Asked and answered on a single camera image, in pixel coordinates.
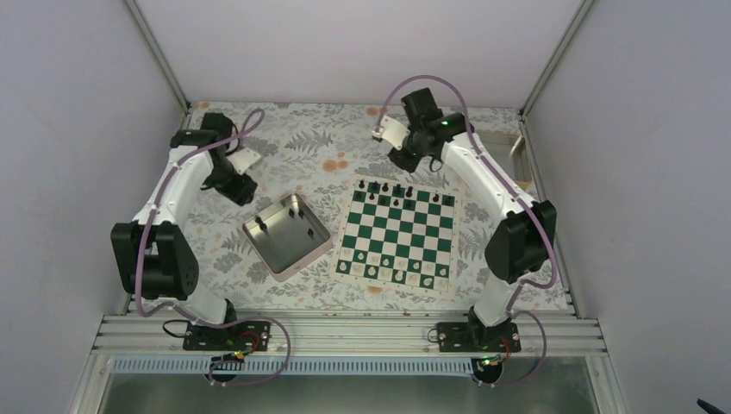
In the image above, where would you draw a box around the pink metal tray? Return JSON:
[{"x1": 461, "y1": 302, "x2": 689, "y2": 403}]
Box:
[{"x1": 242, "y1": 193, "x2": 334, "y2": 282}]

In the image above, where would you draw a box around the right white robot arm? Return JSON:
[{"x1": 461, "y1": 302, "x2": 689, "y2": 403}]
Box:
[{"x1": 372, "y1": 88, "x2": 558, "y2": 351}]

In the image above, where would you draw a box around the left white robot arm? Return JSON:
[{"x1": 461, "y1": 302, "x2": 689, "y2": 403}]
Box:
[{"x1": 110, "y1": 109, "x2": 265, "y2": 349}]

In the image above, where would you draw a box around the yellow metal tray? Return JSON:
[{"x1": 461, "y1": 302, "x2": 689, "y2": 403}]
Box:
[{"x1": 478, "y1": 130, "x2": 533, "y2": 191}]

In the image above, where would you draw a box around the floral tablecloth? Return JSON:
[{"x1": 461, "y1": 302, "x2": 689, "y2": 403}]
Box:
[{"x1": 185, "y1": 103, "x2": 496, "y2": 311}]

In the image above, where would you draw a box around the green white chessboard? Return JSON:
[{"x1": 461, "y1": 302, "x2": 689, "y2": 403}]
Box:
[{"x1": 330, "y1": 175, "x2": 461, "y2": 299}]

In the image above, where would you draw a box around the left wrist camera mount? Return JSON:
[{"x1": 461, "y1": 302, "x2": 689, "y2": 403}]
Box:
[{"x1": 227, "y1": 148, "x2": 262, "y2": 175}]

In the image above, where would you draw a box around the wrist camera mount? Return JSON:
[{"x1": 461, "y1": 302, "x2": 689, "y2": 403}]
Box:
[
  {"x1": 227, "y1": 148, "x2": 262, "y2": 175},
  {"x1": 372, "y1": 116, "x2": 409, "y2": 151}
]

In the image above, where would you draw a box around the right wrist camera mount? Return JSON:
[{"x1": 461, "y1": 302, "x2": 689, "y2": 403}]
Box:
[{"x1": 372, "y1": 116, "x2": 409, "y2": 151}]

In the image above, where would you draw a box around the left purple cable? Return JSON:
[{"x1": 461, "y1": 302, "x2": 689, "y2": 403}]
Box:
[{"x1": 134, "y1": 108, "x2": 292, "y2": 388}]

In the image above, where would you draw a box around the purple cable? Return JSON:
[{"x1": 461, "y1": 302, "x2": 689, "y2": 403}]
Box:
[
  {"x1": 373, "y1": 74, "x2": 558, "y2": 390},
  {"x1": 134, "y1": 108, "x2": 292, "y2": 388}
]

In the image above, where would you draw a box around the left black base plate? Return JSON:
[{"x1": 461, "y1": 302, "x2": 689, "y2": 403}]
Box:
[{"x1": 182, "y1": 321, "x2": 272, "y2": 353}]

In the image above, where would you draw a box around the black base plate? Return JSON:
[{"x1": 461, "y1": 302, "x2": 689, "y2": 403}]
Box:
[
  {"x1": 427, "y1": 320, "x2": 522, "y2": 353},
  {"x1": 182, "y1": 321, "x2": 272, "y2": 353}
]

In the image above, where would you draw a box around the left aluminium corner post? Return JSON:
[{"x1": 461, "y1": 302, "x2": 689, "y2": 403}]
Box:
[{"x1": 122, "y1": 0, "x2": 191, "y2": 114}]

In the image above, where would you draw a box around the aluminium corner post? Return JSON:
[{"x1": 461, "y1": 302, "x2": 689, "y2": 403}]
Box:
[
  {"x1": 122, "y1": 0, "x2": 191, "y2": 114},
  {"x1": 521, "y1": 0, "x2": 596, "y2": 116}
]

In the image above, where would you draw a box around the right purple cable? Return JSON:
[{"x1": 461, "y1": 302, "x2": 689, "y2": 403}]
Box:
[{"x1": 373, "y1": 74, "x2": 558, "y2": 390}]

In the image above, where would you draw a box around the aluminium rail frame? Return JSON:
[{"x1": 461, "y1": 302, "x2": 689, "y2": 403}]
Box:
[{"x1": 71, "y1": 310, "x2": 626, "y2": 413}]

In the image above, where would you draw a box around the right aluminium corner post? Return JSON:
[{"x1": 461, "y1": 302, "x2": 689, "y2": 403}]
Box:
[{"x1": 521, "y1": 0, "x2": 596, "y2": 116}]

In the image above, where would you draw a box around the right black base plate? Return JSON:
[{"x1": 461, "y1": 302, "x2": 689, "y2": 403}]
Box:
[{"x1": 427, "y1": 320, "x2": 522, "y2": 353}]

